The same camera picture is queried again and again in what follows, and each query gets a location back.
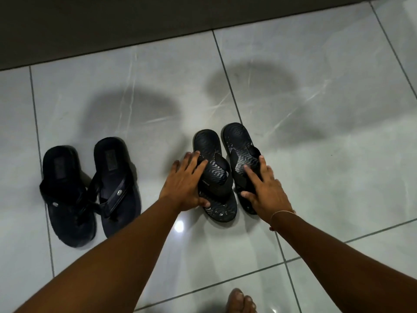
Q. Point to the person's right hand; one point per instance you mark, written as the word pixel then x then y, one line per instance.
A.
pixel 268 198

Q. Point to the person's left hand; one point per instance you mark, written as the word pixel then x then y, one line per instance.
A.
pixel 182 189

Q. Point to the person's right thumb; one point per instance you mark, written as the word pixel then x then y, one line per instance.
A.
pixel 249 195

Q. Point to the person's right middle finger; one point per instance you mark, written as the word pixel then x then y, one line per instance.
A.
pixel 264 167

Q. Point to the person's left thumb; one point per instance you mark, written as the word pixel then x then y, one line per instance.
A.
pixel 202 203

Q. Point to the person's left little finger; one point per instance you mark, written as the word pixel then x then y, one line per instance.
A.
pixel 175 166

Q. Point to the person's left middle finger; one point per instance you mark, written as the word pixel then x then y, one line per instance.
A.
pixel 194 162

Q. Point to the black wave-patterned flip-flop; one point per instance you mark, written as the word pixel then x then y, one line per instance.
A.
pixel 239 146
pixel 215 177

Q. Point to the person's left forearm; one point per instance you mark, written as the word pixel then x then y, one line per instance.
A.
pixel 107 267

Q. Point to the person's right forearm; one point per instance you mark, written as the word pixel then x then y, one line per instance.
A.
pixel 338 270

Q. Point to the plain black flip-flop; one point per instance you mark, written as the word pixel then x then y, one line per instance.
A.
pixel 114 179
pixel 68 205

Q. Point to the person's bare foot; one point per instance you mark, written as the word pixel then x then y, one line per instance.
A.
pixel 239 303

